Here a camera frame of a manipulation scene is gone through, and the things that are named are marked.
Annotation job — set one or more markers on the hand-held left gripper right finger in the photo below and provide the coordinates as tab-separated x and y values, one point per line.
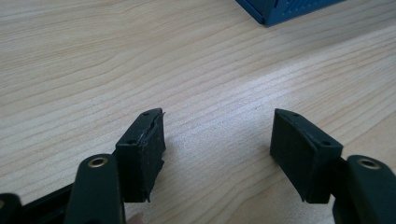
300	155

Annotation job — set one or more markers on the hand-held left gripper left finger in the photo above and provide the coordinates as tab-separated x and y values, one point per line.
140	158

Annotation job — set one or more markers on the blue three-slot file rack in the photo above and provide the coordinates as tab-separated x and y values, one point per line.
280	11

